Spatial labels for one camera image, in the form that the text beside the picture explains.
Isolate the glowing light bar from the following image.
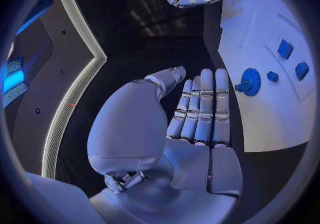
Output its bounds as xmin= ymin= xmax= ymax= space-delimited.
xmin=1 ymin=68 xmax=26 ymax=94

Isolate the white task board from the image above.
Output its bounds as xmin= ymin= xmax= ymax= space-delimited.
xmin=218 ymin=0 xmax=319 ymax=153

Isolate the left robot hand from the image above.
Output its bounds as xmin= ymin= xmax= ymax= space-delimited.
xmin=86 ymin=65 xmax=244 ymax=224

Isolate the blue gear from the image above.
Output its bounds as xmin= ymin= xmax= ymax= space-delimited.
xmin=235 ymin=68 xmax=262 ymax=97

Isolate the small blue peg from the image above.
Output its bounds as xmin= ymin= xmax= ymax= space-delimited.
xmin=266 ymin=71 xmax=280 ymax=83

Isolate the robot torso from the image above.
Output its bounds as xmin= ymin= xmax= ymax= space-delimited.
xmin=4 ymin=0 xmax=109 ymax=180

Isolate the blue block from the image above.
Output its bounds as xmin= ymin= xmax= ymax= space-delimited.
xmin=276 ymin=38 xmax=294 ymax=60
xmin=294 ymin=62 xmax=310 ymax=82

